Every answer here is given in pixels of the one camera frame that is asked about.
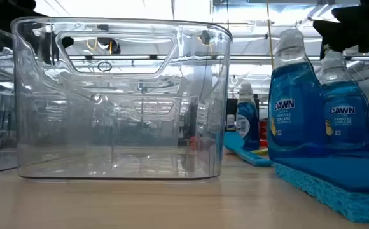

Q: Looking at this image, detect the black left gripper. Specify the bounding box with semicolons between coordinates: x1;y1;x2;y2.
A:
22;24;74;64

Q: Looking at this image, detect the blue Dawn dish soap bottle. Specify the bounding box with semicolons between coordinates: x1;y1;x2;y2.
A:
317;50;369;153
267;27;328;162
235;81;261;152

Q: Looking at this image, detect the blue scraper tool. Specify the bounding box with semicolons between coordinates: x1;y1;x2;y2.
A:
223;131;273;168

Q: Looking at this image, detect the red shelf unit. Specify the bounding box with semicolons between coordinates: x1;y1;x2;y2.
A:
259;120;268;148

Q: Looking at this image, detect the black monitor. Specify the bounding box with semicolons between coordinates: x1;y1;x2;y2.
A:
225;97;239;131

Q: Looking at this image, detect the white container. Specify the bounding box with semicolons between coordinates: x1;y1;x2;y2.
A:
226;114;236;131

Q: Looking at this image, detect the yellow hanging cable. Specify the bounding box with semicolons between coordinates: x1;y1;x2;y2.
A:
265;0;275;69

